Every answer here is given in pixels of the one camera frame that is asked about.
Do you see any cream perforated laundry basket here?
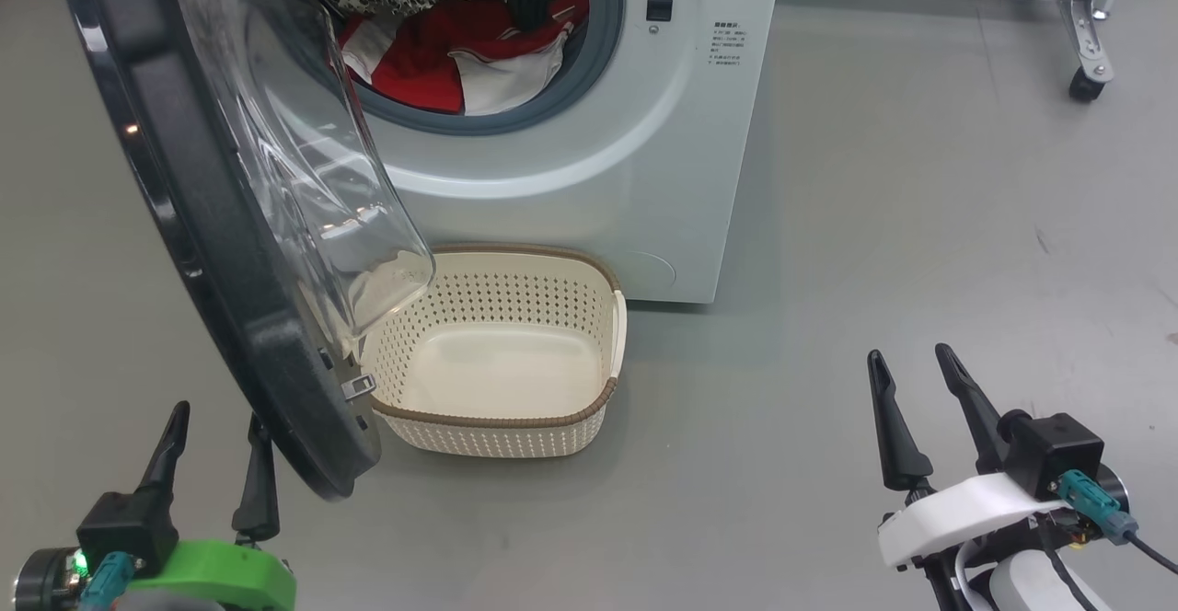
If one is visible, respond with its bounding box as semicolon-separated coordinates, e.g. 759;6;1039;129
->
354;243;629;460

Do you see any round black glass washer door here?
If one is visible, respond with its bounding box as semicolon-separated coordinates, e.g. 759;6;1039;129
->
51;0;436;501

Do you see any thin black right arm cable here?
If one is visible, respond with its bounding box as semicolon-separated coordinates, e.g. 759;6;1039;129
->
1035;519;1096;611

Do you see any silver metal frame leg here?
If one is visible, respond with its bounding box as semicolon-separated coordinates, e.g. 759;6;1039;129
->
1058;0;1133;83

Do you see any black text instruction label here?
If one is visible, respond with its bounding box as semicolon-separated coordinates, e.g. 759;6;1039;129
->
710;20;748;74

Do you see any white garment with red trim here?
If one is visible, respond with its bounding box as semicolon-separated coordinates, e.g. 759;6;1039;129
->
449;31;567;117

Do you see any camera cable teal plug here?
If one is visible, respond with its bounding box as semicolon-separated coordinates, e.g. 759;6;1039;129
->
1057;468;1178;575
78;551;130;611

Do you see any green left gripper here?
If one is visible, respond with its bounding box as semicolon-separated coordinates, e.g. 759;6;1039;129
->
14;401;297;611

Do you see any red Bulls basketball jersey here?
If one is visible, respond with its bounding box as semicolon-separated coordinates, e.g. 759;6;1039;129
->
339;0;590;115

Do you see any white front-load washing machine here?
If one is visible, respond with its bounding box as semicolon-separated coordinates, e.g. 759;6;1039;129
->
235;0;786;305

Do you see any right camera cable teal plug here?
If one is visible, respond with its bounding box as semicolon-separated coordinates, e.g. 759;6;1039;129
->
1057;468;1178;575

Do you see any left camera cable teal plug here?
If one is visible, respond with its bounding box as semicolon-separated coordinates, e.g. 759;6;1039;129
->
78;551;130;611

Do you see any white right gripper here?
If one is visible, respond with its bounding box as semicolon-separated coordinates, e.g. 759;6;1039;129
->
867;343;1073;568

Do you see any round drain filter cover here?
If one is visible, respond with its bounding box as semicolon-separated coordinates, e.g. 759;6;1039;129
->
626;250;677;297

